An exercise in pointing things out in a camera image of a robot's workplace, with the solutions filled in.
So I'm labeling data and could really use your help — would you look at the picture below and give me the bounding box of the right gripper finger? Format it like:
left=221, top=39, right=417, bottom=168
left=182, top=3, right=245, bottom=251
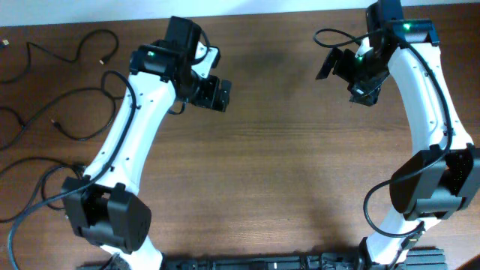
left=349, top=88, right=379, bottom=107
left=316, top=48, right=343, bottom=80

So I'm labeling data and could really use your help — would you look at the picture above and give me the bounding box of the black cable with gold plug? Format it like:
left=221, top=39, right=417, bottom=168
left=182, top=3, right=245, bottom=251
left=0, top=28, right=120, bottom=84

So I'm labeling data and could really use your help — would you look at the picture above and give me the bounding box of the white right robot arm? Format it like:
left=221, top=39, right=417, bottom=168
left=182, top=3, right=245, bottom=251
left=318, top=17, right=479, bottom=269

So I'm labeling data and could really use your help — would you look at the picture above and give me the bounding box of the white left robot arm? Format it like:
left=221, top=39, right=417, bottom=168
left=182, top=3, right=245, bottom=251
left=61, top=40, right=231, bottom=269

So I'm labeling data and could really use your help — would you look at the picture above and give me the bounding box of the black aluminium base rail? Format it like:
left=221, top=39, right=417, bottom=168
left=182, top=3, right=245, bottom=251
left=158, top=248, right=449, bottom=270

